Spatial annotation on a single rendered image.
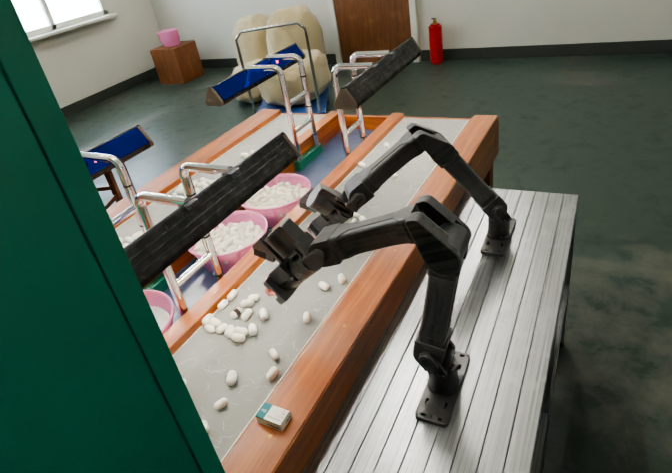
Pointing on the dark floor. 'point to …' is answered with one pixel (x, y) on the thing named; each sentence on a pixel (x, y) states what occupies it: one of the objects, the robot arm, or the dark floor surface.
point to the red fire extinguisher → (435, 42)
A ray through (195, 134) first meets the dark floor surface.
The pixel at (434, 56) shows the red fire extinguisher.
